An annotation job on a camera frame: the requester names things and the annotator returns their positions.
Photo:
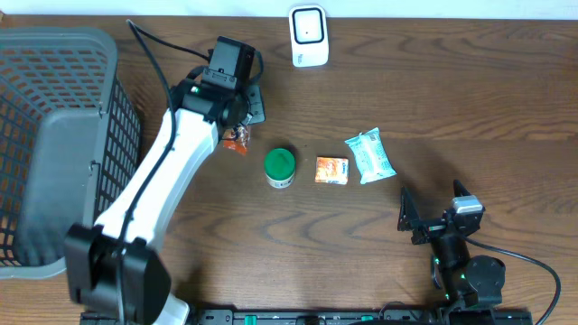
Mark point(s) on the green lid jar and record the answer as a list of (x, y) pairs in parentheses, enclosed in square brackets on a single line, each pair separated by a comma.
[(280, 167)]

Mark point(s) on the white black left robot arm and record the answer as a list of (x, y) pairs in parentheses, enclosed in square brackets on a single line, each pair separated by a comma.
[(113, 267)]

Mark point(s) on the red orange snack bar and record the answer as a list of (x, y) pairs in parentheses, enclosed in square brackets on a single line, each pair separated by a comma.
[(237, 139)]

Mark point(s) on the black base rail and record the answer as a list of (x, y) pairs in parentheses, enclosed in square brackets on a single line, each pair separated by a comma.
[(389, 316)]

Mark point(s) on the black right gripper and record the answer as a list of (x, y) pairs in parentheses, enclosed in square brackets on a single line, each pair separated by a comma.
[(410, 219)]

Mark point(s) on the orange snack box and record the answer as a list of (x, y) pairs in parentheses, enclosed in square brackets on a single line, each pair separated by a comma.
[(332, 170)]

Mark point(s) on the white barcode scanner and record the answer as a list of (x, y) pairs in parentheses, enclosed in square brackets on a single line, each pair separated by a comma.
[(309, 36)]

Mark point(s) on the teal wet wipes pack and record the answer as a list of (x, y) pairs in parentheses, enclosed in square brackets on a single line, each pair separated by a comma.
[(370, 156)]

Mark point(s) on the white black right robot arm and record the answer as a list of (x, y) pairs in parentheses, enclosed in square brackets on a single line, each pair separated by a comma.
[(471, 282)]

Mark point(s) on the grey plastic basket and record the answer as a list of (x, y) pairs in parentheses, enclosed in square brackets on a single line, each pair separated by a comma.
[(70, 141)]

